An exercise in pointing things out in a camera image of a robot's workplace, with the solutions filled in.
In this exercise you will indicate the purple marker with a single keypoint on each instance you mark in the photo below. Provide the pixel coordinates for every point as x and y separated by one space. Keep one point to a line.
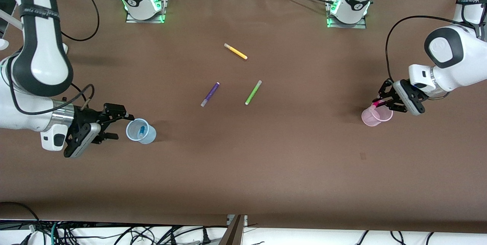
210 93

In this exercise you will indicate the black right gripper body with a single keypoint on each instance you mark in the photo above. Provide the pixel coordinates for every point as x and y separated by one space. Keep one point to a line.
86 116

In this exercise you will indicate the brown table leg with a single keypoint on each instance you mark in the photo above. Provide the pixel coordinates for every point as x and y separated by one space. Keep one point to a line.
233 231

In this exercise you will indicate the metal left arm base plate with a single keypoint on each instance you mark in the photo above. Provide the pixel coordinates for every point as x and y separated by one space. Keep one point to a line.
363 24

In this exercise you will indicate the blue marker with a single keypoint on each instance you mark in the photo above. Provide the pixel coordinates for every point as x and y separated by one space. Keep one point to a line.
141 131

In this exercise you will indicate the small white round object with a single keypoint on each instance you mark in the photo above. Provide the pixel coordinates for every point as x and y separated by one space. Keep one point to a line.
2 44

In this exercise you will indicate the translucent blue cup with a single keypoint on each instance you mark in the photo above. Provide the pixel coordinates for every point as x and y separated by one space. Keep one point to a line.
148 134

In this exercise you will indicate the yellow marker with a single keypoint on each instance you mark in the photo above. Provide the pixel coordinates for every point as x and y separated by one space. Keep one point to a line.
236 51

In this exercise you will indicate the translucent pink cup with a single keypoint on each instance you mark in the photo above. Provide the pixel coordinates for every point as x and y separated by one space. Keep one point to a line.
371 117

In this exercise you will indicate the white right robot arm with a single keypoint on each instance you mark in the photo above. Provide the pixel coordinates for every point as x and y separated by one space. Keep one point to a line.
42 58

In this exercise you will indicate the green marker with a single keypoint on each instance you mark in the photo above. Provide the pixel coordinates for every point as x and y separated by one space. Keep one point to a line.
253 92

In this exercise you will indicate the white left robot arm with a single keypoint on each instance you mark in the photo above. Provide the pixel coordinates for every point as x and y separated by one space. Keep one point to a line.
456 66

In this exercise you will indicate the pink marker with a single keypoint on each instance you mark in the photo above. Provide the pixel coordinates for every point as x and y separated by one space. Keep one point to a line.
377 104

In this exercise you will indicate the brown table cover sheet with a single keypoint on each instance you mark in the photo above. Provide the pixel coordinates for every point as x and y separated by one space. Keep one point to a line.
243 172

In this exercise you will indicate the white desk lamp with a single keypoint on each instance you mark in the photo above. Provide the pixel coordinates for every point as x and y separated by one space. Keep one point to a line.
15 22

